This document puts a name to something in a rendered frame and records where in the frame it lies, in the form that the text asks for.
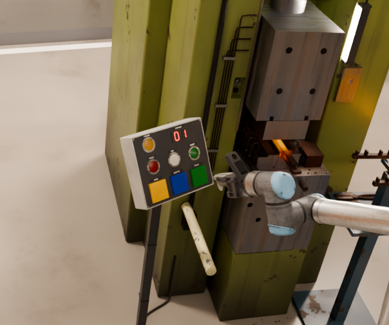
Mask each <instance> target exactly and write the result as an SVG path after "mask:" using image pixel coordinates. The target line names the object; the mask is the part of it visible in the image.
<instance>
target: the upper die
mask: <svg viewBox="0 0 389 325"><path fill-rule="evenodd" d="M243 110H244V111H245V113H246V114H247V116H248V118H249V119H250V121H251V123H252V124H253V126H254V127H255V129H256V131H257V132H258V134H259V135H260V137H261V139H262V140H284V139H305V136H306V133H307V129H308V125H309V122H310V120H307V119H306V118H305V119H304V121H273V120H272V119H271V117H270V120H269V121H256V120H255V119H254V117H253V116H252V114H251V113H250V111H249V109H248V108H247V106H246V105H245V103H244V102H243Z"/></svg>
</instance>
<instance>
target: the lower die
mask: <svg viewBox="0 0 389 325"><path fill-rule="evenodd" d="M241 116H242V117H243V118H244V121H245V122H246V123H247V126H248V127H249V128H250V132H252V133H253V137H255V138H256V142H257V143H259V144H260V149H258V144H254V146H253V148H252V153H251V157H252V159H253V161H254V163H255V165H256V166H257V168H258V169H259V170H265V169H282V168H289V167H288V165H287V163H286V162H285V160H284V159H281V158H280V155H281V151H280V149H279V148H278V146H277V145H276V143H275V142H274V140H262V139H261V137H260V135H259V134H258V132H257V131H256V129H255V127H254V126H253V124H252V123H251V121H250V119H249V118H248V116H247V114H246V113H245V111H244V110H243V109H242V114H241ZM243 127H245V123H241V125H240V131H239V136H241V132H242V128H243ZM248 130H249V129H248V128H245V129H244V130H243V135H242V142H243V141H244V137H245V134H246V133H247V132H248ZM251 135H252V134H251V133H248V134H247V136H246V140H245V147H246V148H247V143H248V140H249V138H250V137H251ZM254 141H255V139H251V140H250V142H249V147H248V152H249V154H250V150H251V146H252V144H253V143H254ZM282 142H283V143H284V145H285V146H286V148H287V150H291V151H292V156H293V157H294V158H295V160H296V162H297V163H298V162H299V158H300V155H301V154H300V152H299V151H298V149H296V150H294V148H295V145H294V143H292V145H291V144H290V143H291V142H292V141H291V140H290V139H284V140H282ZM273 166H275V168H273Z"/></svg>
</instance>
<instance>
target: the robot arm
mask: <svg viewBox="0 0 389 325"><path fill-rule="evenodd" d="M225 160H226V161H227V163H228V164H229V166H230V167H231V169H232V170H233V172H228V173H218V174H216V175H215V176H214V177H213V178H214V180H215V181H216V183H217V185H218V188H219V190H220V191H222V190H223V186H226V187H227V189H228V192H227V197H229V198H236V199H237V198H239V197H247V198H253V197H255V196H258V197H264V198H265V207H266V212H267V220H268V226H269V231H270V233H271V234H273V235H291V234H293V233H295V232H296V229H295V227H297V226H301V225H302V224H306V223H308V222H316V223H320V224H330V225H334V226H341V227H345V228H351V229H355V230H362V231H369V232H373V233H380V234H383V235H389V207H384V206H374V205H369V204H360V203H354V202H345V201H336V200H331V199H326V198H325V197H324V196H322V195H321V194H318V193H315V194H310V195H308V196H306V197H303V198H300V199H296V200H294V201H291V197H292V196H293V195H294V192H295V189H296V185H295V182H294V179H293V177H292V176H291V175H290V174H288V173H285V172H265V171H251V172H250V173H249V171H248V169H247V168H246V167H245V165H244V164H243V162H242V160H241V159H240V157H239V156H238V154H237V153H236V152H231V153H228V154H227V155H226V156H225ZM230 196H234V197H230ZM388 254H389V244H388ZM377 325H389V281H388V285H387V289H386V293H385V296H384V301H383V305H382V308H381V312H380V316H379V320H378V323H377Z"/></svg>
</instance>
